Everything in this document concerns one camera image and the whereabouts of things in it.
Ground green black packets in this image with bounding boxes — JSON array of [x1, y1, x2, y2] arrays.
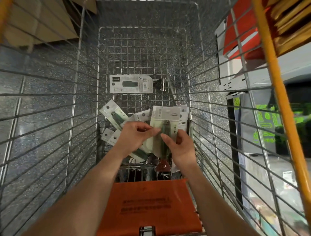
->
[[252, 100, 311, 145]]

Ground person's right hand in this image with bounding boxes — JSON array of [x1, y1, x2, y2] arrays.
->
[[160, 129, 199, 172]]

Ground grey carded item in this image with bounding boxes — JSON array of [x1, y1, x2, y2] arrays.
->
[[109, 74, 152, 94]]

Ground red packets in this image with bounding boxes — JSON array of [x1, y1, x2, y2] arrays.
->
[[223, 2, 267, 60]]

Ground orange wire shopping cart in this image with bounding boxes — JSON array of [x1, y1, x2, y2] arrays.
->
[[0, 0, 311, 236]]

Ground black headed green peeler packet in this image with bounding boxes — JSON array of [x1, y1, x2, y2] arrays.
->
[[149, 104, 189, 159]]

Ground person's left hand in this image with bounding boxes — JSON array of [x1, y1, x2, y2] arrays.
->
[[112, 121, 161, 159]]

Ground small open cardboard box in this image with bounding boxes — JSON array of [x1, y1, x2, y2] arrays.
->
[[72, 0, 99, 14]]

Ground person's left forearm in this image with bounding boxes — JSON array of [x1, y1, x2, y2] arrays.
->
[[23, 150, 138, 236]]

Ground pile of packaged kitchen tools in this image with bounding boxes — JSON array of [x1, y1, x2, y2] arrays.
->
[[99, 99, 191, 180]]

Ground orange cart seat flap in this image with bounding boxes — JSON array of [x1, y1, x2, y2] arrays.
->
[[96, 178, 204, 236]]

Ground person's right forearm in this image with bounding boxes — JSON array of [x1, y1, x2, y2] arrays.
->
[[179, 163, 264, 236]]

